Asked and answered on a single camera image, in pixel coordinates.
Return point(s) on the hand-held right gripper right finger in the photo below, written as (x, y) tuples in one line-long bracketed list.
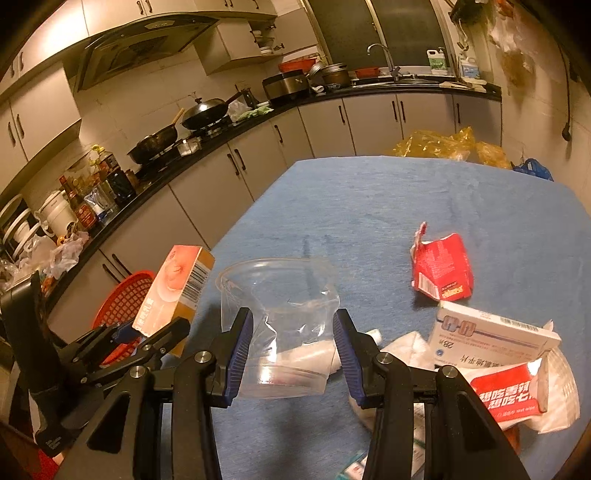
[(346, 364)]

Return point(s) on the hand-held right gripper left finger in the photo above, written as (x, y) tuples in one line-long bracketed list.
[(240, 355)]

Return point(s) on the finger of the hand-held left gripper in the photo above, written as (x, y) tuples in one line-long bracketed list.
[(171, 330), (121, 330)]

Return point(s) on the red plastic basket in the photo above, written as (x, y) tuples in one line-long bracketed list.
[(120, 295)]

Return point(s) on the pink cardboard box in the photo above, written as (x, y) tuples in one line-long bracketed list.
[(171, 286)]

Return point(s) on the clear plastic cup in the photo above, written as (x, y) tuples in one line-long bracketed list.
[(281, 318)]

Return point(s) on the white tissue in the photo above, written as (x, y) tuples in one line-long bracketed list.
[(406, 348)]

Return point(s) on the white tube with red label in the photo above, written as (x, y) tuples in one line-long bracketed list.
[(375, 337)]

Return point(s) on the crumpled bags on counter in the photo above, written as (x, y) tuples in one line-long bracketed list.
[(60, 256)]

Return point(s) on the small teal white packet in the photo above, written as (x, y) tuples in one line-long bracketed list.
[(353, 470)]

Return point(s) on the dish rack with bowls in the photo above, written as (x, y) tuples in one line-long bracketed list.
[(16, 226)]

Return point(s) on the white rice cooker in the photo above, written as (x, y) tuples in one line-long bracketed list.
[(55, 214)]

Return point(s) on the crumpled red carton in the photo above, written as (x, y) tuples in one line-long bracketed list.
[(443, 267)]

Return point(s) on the white medicine box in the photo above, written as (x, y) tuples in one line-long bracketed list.
[(485, 337)]

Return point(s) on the group of condiment bottles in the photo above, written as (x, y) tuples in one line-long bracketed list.
[(99, 184)]

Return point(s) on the kitchen base cabinets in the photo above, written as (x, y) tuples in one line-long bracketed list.
[(207, 184)]

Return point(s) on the red and white packet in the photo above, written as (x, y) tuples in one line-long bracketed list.
[(508, 392)]

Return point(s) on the small metal container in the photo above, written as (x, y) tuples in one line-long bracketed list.
[(189, 146)]

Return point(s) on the black frying pan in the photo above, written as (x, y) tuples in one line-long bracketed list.
[(154, 143)]

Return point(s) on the white plastic bag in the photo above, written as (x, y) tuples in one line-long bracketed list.
[(561, 392)]

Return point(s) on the black wok with lid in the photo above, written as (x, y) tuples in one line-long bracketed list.
[(207, 110)]

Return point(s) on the bag of green vegetables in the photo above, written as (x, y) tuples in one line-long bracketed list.
[(251, 112)]

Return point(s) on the large yellow plastic bag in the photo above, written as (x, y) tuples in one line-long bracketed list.
[(434, 145)]

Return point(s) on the small yellow plastic bag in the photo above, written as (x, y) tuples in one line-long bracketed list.
[(491, 156)]

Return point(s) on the silver rice cooker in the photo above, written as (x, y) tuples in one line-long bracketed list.
[(284, 87)]

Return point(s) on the blue plastic bag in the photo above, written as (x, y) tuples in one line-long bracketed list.
[(535, 170)]

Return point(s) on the range hood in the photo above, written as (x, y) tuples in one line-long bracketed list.
[(138, 46)]

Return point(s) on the stacked metal pots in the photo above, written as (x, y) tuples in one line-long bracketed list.
[(332, 76)]

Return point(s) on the red plastic basin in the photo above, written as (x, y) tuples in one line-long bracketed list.
[(295, 65)]

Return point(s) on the red bowl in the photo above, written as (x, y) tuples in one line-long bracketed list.
[(367, 72)]

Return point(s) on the chrome faucet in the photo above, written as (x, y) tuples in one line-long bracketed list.
[(390, 60)]

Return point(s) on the green label detergent bottle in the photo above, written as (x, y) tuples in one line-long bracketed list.
[(437, 62)]

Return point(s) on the blue label detergent bottle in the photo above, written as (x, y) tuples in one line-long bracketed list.
[(470, 68)]

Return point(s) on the dark window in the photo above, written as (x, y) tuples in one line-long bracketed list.
[(351, 27)]

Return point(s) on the hanging clear plastic bags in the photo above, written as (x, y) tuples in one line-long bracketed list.
[(512, 46)]

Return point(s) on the black hanging bag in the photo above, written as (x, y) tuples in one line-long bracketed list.
[(466, 11)]

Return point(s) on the kitchen wall cabinets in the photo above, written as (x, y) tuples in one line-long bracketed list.
[(37, 106)]

